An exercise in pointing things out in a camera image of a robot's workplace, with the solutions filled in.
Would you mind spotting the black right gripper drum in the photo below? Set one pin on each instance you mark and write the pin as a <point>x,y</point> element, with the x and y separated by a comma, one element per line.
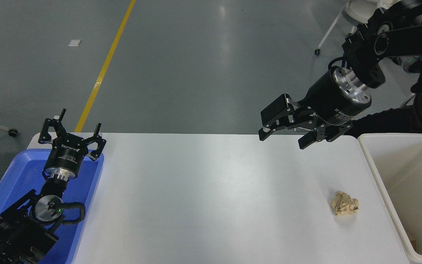
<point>330,101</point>

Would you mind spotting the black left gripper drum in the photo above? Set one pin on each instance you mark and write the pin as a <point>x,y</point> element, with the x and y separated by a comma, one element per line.
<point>66,156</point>

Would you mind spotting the tan paper ball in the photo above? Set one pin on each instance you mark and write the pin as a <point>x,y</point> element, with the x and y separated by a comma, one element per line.
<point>344,203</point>

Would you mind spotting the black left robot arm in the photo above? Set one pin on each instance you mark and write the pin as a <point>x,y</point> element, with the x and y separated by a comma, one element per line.
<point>20,231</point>

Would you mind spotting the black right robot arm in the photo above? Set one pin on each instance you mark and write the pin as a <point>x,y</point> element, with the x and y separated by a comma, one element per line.
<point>408,36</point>

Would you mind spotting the blue plastic tray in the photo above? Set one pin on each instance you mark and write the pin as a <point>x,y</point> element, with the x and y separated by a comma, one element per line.
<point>17,176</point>

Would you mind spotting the large pale plastic bin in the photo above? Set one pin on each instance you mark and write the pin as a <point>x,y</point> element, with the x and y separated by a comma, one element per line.
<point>398,176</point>

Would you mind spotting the white paper scrap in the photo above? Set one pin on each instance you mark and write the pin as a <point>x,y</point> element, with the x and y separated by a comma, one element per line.
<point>74,43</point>

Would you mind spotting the white wheeled chair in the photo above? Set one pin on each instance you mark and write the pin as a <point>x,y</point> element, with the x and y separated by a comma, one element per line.
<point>357,11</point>

